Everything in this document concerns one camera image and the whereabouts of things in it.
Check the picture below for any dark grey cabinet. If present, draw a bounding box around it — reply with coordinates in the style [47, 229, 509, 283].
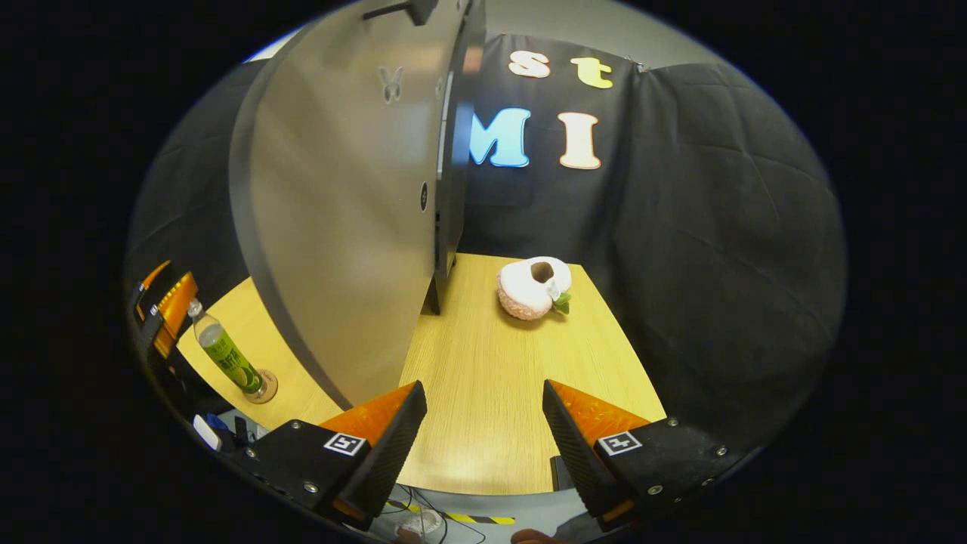
[432, 0, 489, 317]

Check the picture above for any pink white plush toy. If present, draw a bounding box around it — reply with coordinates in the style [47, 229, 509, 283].
[496, 255, 573, 322]

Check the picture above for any black backdrop cloth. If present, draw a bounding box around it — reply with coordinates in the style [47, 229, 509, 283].
[125, 30, 848, 456]

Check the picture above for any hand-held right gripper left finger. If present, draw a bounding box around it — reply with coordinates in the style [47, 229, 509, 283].
[240, 380, 428, 531]

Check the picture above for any small white box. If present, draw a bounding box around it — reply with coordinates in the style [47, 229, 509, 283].
[192, 413, 224, 453]

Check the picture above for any round brown coaster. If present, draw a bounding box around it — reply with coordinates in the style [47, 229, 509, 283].
[242, 368, 280, 406]

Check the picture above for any white round object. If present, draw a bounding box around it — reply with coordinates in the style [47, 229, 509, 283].
[397, 508, 447, 539]

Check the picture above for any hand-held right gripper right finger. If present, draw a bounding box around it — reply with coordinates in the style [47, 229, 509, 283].
[542, 379, 758, 531]

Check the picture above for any green label clear bottle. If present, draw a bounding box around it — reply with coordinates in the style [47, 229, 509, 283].
[187, 298, 266, 398]

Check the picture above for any beige cabinet door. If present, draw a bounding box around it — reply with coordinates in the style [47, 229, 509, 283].
[228, 0, 484, 410]

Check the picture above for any yellow black striped tape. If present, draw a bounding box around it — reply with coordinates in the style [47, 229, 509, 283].
[385, 498, 517, 527]

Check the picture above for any black cable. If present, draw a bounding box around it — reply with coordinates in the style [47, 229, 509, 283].
[378, 486, 489, 544]

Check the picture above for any black cabinet door handle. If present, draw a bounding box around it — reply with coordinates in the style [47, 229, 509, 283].
[361, 0, 440, 28]

